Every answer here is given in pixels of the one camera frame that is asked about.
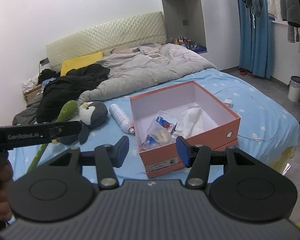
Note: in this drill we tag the green long plush stick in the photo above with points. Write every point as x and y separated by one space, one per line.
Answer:
66 113

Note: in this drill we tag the black clothing pile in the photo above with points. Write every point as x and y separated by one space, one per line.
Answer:
69 87

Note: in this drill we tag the grey white penguin plush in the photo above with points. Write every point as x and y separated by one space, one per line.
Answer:
90 115

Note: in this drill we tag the white towel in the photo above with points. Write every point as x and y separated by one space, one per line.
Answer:
190 123

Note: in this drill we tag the white spray bottle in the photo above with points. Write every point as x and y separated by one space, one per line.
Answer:
125 122

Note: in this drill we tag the grey duvet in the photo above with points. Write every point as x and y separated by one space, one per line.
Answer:
130 73

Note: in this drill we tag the grey wardrobe shelf unit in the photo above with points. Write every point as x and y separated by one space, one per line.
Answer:
213 24

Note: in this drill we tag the person left hand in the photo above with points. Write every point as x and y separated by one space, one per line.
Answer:
6 178

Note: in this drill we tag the blue curtain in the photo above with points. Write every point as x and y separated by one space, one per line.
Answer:
256 52

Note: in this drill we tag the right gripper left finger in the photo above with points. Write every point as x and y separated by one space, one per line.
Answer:
105 158

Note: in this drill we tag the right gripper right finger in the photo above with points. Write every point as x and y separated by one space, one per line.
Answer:
198 158

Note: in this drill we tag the white trash bin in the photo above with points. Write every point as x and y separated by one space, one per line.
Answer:
294 89

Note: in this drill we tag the yellow pillow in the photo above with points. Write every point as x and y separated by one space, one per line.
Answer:
80 62

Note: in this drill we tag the blue tissue pack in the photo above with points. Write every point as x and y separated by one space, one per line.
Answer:
160 131

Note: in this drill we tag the cream quilted headboard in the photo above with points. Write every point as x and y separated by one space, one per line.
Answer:
127 32

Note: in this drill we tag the pink cardboard box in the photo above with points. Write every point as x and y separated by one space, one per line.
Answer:
186 109

